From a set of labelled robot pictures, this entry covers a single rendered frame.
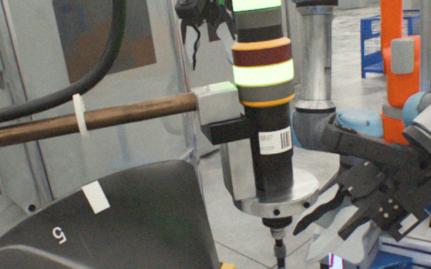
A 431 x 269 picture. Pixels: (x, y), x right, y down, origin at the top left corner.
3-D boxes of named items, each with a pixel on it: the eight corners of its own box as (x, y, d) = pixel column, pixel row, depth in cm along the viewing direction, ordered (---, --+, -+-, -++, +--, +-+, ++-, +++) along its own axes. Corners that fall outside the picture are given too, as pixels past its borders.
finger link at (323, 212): (314, 255, 61) (369, 223, 57) (287, 229, 59) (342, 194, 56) (313, 240, 63) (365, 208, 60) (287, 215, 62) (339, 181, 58)
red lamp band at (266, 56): (243, 69, 29) (241, 51, 29) (226, 62, 33) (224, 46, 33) (302, 60, 30) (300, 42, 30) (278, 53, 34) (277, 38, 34)
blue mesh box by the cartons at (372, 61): (359, 78, 711) (357, 18, 682) (395, 63, 789) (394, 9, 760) (412, 81, 647) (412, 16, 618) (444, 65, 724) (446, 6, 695)
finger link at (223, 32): (253, 57, 90) (234, 17, 89) (245, 62, 85) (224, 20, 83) (241, 63, 91) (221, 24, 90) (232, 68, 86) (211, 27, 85)
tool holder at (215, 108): (221, 233, 31) (203, 102, 28) (201, 194, 37) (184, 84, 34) (335, 206, 32) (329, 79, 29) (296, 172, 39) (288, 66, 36)
